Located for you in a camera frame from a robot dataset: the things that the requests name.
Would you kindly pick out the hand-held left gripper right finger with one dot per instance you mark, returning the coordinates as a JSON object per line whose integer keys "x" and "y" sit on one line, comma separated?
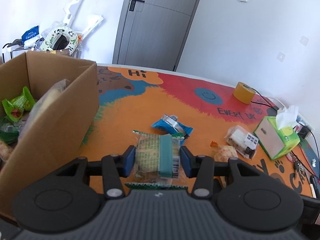
{"x": 186, "y": 163}

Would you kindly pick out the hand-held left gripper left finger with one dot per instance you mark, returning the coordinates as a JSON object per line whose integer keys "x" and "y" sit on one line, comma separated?
{"x": 130, "y": 160}

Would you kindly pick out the green-edged clear snack packet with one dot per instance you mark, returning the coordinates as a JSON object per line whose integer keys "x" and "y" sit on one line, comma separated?
{"x": 155, "y": 155}

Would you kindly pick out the cardboard box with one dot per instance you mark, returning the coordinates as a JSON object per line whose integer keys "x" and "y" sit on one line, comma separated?
{"x": 62, "y": 120}

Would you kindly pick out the clear bread snack packet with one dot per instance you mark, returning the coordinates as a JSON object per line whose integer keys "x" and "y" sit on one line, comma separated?
{"x": 45, "y": 102}

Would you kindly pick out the clear pastry snack packet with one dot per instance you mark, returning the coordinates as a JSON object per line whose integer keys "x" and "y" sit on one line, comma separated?
{"x": 225, "y": 152}

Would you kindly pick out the blue snack packet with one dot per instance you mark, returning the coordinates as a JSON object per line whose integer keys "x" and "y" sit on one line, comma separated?
{"x": 170, "y": 126}

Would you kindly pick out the white black-label snack packet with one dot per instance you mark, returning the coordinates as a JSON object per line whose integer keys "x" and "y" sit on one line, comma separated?
{"x": 240, "y": 137}

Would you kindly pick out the colourful printed table mat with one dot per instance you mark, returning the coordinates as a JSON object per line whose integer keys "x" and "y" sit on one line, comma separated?
{"x": 150, "y": 100}

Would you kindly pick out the yellow tape roll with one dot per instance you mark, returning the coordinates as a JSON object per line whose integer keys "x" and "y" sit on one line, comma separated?
{"x": 242, "y": 93}

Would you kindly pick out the green tissue box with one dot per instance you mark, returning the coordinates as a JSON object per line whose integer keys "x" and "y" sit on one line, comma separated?
{"x": 272, "y": 137}

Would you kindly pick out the bunch of keys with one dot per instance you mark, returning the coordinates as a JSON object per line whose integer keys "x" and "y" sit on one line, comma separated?
{"x": 298, "y": 165}

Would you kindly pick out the white power strip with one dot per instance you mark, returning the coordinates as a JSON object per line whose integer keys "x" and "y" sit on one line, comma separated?
{"x": 306, "y": 127}

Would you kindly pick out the grey door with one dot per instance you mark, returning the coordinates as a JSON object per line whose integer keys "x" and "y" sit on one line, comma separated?
{"x": 155, "y": 30}

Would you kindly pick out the short white plastic board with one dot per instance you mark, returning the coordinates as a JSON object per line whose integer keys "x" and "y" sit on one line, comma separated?
{"x": 92, "y": 25}

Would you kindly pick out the blue and white bag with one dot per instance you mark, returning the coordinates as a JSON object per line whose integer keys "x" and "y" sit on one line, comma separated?
{"x": 30, "y": 33}

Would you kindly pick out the black shoe rack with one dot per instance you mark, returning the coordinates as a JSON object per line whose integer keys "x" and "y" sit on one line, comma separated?
{"x": 10, "y": 50}

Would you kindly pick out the long white plastic board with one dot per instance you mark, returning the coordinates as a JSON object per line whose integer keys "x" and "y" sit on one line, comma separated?
{"x": 75, "y": 5}

